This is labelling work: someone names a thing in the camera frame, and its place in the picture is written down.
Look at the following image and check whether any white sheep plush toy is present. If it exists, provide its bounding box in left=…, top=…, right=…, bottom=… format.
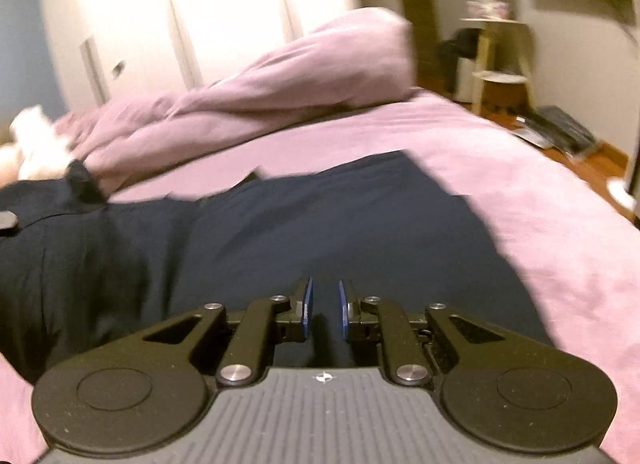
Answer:
left=9, top=104, right=76, bottom=181

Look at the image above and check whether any bed with pink sheet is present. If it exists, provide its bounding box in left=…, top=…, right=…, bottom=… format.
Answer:
left=0, top=88, right=640, bottom=464

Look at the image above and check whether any cream plush toy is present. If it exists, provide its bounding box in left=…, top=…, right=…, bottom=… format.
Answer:
left=0, top=144, right=22, bottom=183

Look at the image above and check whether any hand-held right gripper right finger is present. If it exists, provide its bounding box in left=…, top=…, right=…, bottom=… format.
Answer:
left=337, top=279, right=506, bottom=387

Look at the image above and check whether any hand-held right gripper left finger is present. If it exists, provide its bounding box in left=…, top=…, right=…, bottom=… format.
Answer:
left=142, top=276, right=315, bottom=389

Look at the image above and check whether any black item in plastic bag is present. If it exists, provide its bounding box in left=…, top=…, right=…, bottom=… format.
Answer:
left=512, top=104, right=601, bottom=163

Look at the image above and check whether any white slipper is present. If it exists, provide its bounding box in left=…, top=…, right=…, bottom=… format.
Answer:
left=606, top=178, right=637, bottom=211

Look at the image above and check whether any dark navy zip jacket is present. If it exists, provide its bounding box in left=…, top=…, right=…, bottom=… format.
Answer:
left=0, top=150, right=556, bottom=385

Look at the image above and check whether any white bin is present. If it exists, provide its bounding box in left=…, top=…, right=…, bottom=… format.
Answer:
left=456, top=56, right=482, bottom=103

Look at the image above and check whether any dark clothes pile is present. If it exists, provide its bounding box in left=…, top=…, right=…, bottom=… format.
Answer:
left=436, top=28, right=483, bottom=95

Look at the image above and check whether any white wardrobe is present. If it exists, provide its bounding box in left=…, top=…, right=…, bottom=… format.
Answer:
left=39, top=0, right=362, bottom=110

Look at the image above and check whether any white wooden side table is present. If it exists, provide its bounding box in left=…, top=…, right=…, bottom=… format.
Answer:
left=459, top=16, right=537, bottom=115

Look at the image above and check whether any pink duvet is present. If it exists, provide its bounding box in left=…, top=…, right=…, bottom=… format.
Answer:
left=55, top=8, right=418, bottom=195

